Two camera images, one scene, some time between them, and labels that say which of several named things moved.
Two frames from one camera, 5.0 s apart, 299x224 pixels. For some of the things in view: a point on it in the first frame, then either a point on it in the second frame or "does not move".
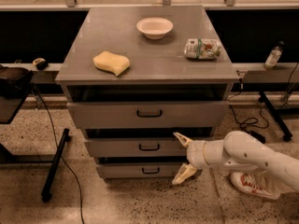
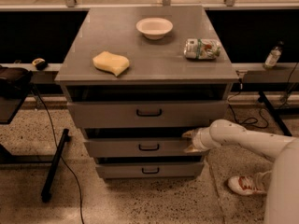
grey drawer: [135, 147] does not move
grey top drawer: [148, 114] does not move
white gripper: [195, 154] -> [198, 139]
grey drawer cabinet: [135, 75] does not move
